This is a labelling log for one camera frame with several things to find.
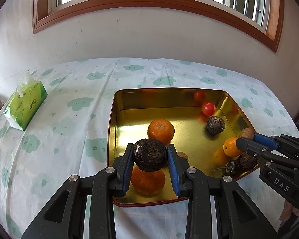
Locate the wooden framed window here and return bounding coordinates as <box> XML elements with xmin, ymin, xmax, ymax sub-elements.
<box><xmin>32</xmin><ymin>0</ymin><xmax>285</xmax><ymax>53</ymax></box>

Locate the green tissue box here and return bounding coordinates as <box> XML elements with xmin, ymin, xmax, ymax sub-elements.
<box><xmin>3</xmin><ymin>72</ymin><xmax>48</xmax><ymax>131</ymax></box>

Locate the large orange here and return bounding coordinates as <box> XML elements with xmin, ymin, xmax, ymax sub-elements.
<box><xmin>148</xmin><ymin>119</ymin><xmax>175</xmax><ymax>146</ymax></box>

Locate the person's right hand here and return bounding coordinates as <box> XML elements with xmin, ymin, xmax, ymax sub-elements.
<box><xmin>279</xmin><ymin>200</ymin><xmax>299</xmax><ymax>229</ymax></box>

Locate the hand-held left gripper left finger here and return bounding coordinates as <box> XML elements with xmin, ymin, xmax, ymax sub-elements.
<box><xmin>21</xmin><ymin>143</ymin><xmax>136</xmax><ymax>239</ymax></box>

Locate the dark water chestnut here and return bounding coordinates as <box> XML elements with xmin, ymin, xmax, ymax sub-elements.
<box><xmin>134</xmin><ymin>139</ymin><xmax>168</xmax><ymax>172</ymax></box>
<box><xmin>206</xmin><ymin>116</ymin><xmax>226</xmax><ymax>135</ymax></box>
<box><xmin>237</xmin><ymin>153</ymin><xmax>258</xmax><ymax>172</ymax></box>

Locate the dark cherry with stem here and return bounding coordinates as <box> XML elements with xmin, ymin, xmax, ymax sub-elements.
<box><xmin>214</xmin><ymin>160</ymin><xmax>240</xmax><ymax>176</ymax></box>

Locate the small light orange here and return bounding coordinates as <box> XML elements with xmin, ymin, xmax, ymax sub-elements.
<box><xmin>223</xmin><ymin>137</ymin><xmax>243</xmax><ymax>157</ymax></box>

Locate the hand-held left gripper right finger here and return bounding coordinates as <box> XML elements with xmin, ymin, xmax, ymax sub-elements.
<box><xmin>166</xmin><ymin>143</ymin><xmax>281</xmax><ymax>239</ymax></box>

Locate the red and gold tin box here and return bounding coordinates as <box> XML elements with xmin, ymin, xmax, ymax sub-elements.
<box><xmin>107</xmin><ymin>88</ymin><xmax>260</xmax><ymax>208</ymax></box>

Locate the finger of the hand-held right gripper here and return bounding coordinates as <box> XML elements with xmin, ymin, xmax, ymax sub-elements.
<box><xmin>236</xmin><ymin>137</ymin><xmax>299</xmax><ymax>170</ymax></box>
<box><xmin>254</xmin><ymin>133</ymin><xmax>299</xmax><ymax>157</ymax></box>

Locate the red cherry tomato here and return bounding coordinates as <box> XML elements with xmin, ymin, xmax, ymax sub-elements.
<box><xmin>202</xmin><ymin>101</ymin><xmax>216</xmax><ymax>116</ymax></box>

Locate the medium orange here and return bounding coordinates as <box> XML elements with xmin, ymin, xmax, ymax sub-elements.
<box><xmin>131</xmin><ymin>166</ymin><xmax>166</xmax><ymax>196</ymax></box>

